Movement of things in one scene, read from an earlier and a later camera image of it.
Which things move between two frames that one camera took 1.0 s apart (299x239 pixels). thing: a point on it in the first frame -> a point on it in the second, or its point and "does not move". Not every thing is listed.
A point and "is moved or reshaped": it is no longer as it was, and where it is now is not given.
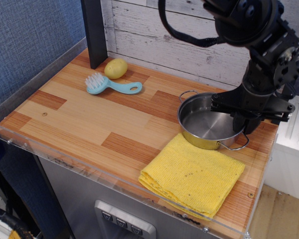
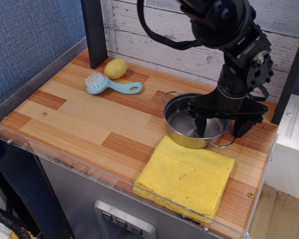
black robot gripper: [264, 104] -> [217, 104]
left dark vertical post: [93, 17] does not move
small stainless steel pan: [204, 129] is moved or reshaped
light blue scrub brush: [96, 82] does not move
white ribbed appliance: [288, 171] does not move
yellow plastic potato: [115, 68] does not move
